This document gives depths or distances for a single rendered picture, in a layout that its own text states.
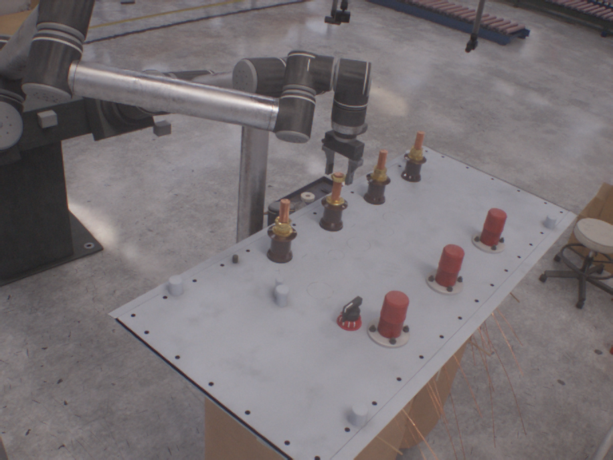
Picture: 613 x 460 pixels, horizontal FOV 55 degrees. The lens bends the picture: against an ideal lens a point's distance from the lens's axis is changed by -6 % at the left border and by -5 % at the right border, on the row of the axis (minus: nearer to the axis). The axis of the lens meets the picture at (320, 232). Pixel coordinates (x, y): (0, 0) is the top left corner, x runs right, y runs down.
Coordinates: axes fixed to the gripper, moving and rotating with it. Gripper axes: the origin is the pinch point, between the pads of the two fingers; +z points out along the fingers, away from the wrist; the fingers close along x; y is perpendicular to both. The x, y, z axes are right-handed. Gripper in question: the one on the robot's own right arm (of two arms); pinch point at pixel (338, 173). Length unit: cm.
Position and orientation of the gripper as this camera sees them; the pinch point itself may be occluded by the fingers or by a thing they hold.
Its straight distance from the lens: 207.8
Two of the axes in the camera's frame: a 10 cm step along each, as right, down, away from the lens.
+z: -1.2, 8.2, 5.6
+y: -6.6, 3.5, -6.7
